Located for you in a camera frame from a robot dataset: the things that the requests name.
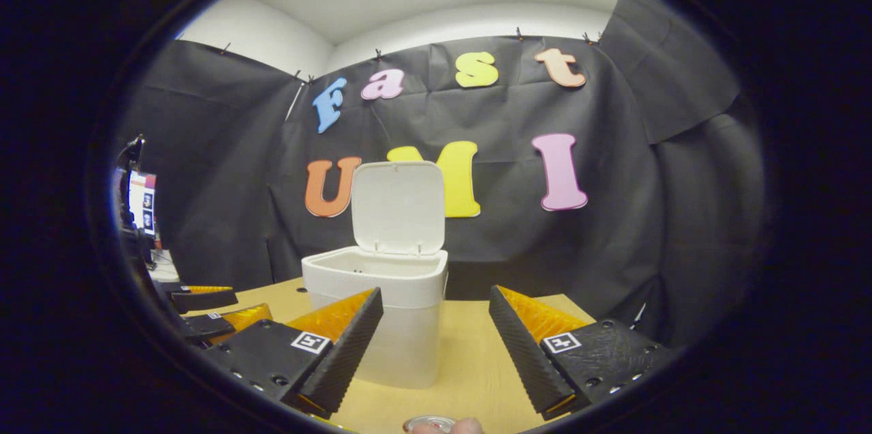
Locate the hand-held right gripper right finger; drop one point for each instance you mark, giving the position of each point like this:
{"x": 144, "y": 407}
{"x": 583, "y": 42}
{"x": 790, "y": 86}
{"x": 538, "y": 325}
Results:
{"x": 521, "y": 352}

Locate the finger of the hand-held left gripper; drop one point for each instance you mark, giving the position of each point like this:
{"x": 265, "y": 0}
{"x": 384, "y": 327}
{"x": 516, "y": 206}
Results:
{"x": 204, "y": 300}
{"x": 204, "y": 326}

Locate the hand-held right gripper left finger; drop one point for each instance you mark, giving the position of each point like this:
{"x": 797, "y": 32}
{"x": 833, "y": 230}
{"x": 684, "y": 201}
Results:
{"x": 347, "y": 352}

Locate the red pop can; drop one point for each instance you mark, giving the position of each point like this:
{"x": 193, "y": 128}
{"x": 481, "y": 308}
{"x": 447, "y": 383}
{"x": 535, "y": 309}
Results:
{"x": 429, "y": 422}

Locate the white desktop garbage bin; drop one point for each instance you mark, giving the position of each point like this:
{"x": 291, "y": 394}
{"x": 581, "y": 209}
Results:
{"x": 398, "y": 209}

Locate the wooden desktop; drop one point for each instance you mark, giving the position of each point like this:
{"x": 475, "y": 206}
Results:
{"x": 470, "y": 352}

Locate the computer monitor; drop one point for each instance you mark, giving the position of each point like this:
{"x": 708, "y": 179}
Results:
{"x": 142, "y": 202}

